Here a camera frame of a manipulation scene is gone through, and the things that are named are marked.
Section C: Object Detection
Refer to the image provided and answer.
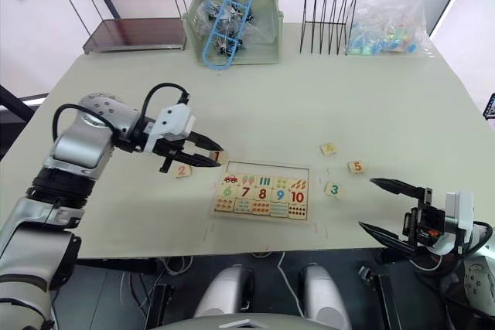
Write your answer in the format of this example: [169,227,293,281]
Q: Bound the bag of black clips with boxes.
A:
[196,0,274,57]

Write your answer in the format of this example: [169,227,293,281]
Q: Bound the wooden number 7 tile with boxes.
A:
[236,185,256,202]

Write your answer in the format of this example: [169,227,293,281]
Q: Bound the pale green plastic basket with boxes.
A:
[181,0,285,66]

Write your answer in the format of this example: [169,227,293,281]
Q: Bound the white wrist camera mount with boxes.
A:
[437,190,475,257]
[148,104,198,153]

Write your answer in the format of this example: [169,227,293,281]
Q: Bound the blue waves picture tile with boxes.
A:
[268,201,289,218]

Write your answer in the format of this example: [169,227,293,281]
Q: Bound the wooden number 5 tile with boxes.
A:
[346,160,367,176]

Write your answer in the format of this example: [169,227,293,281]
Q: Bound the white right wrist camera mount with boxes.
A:
[437,190,475,257]

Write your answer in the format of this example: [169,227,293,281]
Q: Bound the black slanted metal frame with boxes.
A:
[0,83,50,162]

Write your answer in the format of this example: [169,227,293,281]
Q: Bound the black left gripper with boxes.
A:
[152,131,226,174]

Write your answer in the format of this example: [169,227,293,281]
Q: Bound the black table clamp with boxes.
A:
[357,264,404,330]

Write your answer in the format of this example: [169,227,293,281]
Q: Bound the blue plastic clip hanger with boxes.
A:
[201,0,258,70]

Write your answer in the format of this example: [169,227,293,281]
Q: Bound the black dots picture tile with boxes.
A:
[287,202,309,220]

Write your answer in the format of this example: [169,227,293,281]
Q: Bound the wooden number 10 tile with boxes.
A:
[288,189,309,206]

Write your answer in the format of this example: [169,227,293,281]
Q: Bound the orange dots picture tile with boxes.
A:
[213,197,235,213]

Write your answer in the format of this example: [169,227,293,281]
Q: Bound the wooden number puzzle board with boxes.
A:
[210,159,312,227]

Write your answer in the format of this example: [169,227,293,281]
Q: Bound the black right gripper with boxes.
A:
[357,177,449,256]

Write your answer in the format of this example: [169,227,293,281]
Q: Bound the wooden number 9 tile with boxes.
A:
[271,187,291,204]

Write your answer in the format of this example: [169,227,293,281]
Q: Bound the red dots picture tile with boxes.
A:
[251,199,271,216]

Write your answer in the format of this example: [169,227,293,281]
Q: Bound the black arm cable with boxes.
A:
[52,82,191,142]
[455,220,495,260]

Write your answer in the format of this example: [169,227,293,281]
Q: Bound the silver rounded robot leg shell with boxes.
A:
[192,264,256,320]
[300,263,353,330]

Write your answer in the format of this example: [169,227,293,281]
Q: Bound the metal two-tier shelf rack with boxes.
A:
[55,0,188,56]

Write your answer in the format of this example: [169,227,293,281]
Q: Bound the wooden number 3 tile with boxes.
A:
[323,181,345,200]

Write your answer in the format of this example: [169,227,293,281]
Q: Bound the grey robot torso edge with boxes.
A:
[148,316,312,330]

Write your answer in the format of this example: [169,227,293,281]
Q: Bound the clear bag of colourful blocks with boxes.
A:
[346,0,441,57]

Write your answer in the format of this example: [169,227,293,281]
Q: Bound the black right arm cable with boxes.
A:
[455,220,495,260]

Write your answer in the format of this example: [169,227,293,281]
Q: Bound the wooden number 8 tile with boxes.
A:
[253,186,273,203]

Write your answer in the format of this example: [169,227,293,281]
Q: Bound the thin white cable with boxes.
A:
[275,251,307,320]

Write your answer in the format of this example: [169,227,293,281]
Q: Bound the blue shapes picture tile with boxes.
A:
[232,198,254,215]

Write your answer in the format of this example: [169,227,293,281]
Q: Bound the wooden number 6 tile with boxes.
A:
[217,185,238,201]

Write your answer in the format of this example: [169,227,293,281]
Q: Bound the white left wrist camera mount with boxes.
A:
[148,104,198,153]

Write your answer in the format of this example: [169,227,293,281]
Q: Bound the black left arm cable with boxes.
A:
[52,82,191,142]

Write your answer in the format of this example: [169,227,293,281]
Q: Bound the black wire file rack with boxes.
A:
[298,0,360,56]

